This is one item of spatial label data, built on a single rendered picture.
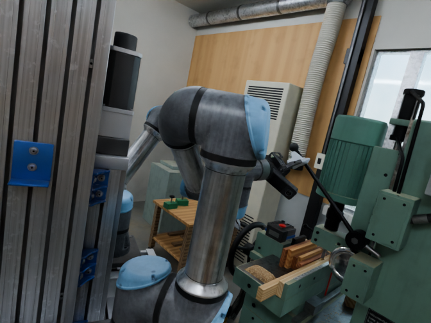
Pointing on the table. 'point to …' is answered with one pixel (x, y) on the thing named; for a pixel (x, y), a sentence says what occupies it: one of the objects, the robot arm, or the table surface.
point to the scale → (311, 271)
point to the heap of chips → (261, 273)
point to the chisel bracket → (327, 238)
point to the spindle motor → (349, 156)
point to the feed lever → (353, 241)
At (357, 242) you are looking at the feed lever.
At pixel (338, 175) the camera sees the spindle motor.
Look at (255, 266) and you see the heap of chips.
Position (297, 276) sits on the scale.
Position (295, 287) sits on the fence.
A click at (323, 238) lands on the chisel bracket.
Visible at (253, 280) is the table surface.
